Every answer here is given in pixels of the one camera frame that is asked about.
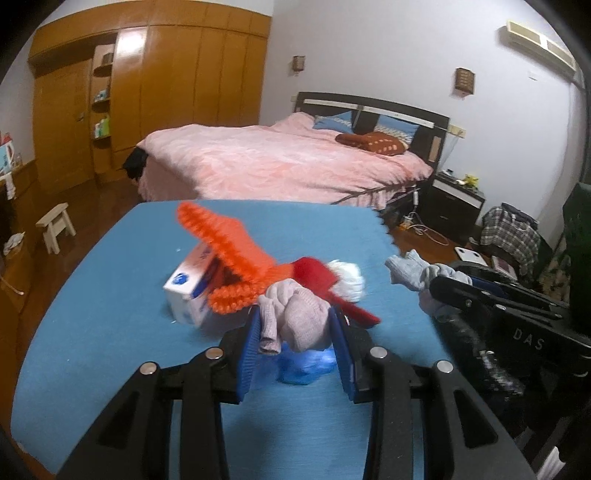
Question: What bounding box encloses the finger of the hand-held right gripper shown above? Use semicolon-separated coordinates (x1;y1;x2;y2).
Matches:
429;275;563;322
449;261;572;312

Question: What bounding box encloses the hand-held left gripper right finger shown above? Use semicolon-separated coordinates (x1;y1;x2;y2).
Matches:
329;306;525;480

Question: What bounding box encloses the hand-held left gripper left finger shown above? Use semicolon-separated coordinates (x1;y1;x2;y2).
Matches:
58;307;262;480

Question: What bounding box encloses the blue fluffy object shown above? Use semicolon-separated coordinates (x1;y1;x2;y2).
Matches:
276;344;337;386

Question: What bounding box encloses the grey sock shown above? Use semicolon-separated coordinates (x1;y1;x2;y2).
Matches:
385;249;474;319

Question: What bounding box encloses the black trash bin with bag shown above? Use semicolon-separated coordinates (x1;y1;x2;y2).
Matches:
434;314;555;444

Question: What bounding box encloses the pink sock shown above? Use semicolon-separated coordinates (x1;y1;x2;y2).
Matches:
257;280;334;355

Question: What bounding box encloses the white paper ball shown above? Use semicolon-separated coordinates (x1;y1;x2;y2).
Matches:
328;260;368;303

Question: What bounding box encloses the white blue tissue box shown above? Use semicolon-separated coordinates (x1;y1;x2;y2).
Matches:
163;243;232;329

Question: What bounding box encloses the orange knitted glove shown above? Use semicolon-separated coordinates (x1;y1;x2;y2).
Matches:
177;200;287;315

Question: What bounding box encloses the white bathroom scale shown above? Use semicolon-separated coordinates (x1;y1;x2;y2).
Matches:
455;246;489;267

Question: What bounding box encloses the plaid cloth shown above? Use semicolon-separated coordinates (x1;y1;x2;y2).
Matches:
480;206;542;273

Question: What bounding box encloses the dark jacket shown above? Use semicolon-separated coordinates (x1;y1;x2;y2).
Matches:
501;203;539;227

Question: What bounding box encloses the dark nightstand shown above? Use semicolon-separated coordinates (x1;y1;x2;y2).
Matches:
422;171;486;241

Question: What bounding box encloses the blue table cloth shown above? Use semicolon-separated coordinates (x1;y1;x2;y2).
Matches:
11;199;455;478

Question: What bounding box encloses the dark patterned curtain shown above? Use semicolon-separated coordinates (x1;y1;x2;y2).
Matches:
538;28;591;305

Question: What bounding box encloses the red dotted pillow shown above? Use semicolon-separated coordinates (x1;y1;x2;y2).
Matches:
335;131;407;157

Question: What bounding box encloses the blue pillow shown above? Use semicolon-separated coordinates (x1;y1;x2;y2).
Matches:
313;111;354;132
374;115;421;146

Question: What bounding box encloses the bed with pink cover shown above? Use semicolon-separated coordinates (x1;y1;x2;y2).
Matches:
135;112;435;206

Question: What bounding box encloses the black cloth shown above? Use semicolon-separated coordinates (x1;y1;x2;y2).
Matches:
122;148;149;182

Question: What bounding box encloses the wooden side cabinet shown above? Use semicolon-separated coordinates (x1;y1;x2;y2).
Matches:
0;159;51;370

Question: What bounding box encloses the small wooden stool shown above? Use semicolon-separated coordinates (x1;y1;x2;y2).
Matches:
36;202;77;254

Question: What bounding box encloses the wooden wardrobe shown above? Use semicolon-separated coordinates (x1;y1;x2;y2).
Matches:
27;0;273;185

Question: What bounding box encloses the wooden door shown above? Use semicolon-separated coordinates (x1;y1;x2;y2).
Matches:
34;60;95;192

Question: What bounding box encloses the white cable with controller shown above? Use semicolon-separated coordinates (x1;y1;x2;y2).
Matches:
399;189;451;245

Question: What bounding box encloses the dark wooden bed frame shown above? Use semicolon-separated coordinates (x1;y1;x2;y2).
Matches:
293;91;451;217

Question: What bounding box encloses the wall air conditioner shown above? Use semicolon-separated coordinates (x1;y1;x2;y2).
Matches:
503;19;580;84

